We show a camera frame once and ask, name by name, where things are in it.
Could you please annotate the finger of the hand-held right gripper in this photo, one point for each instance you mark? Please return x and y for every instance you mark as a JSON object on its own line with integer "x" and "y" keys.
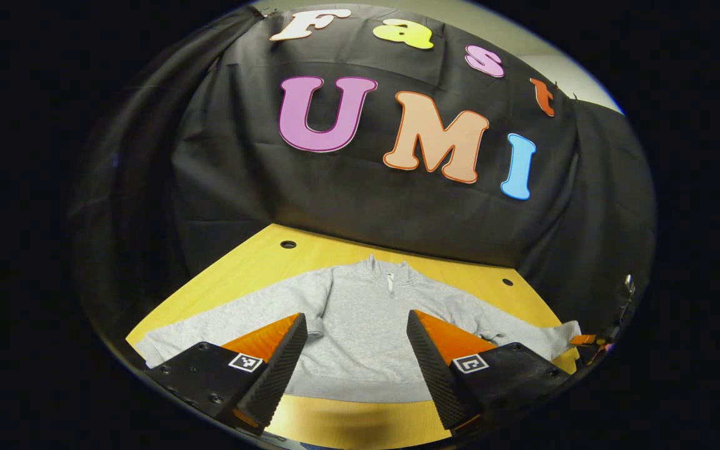
{"x": 584, "y": 340}

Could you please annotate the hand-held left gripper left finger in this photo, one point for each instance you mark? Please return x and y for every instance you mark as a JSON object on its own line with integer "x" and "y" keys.
{"x": 282, "y": 362}

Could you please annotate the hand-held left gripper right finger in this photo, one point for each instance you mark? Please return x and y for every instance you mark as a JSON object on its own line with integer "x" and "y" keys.
{"x": 432, "y": 369}

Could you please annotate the grey zip-neck sweatshirt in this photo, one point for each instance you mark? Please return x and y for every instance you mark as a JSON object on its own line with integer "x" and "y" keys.
{"x": 360, "y": 337}

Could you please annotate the black backdrop cloth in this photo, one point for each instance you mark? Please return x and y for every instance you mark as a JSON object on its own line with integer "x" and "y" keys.
{"x": 366, "y": 206}

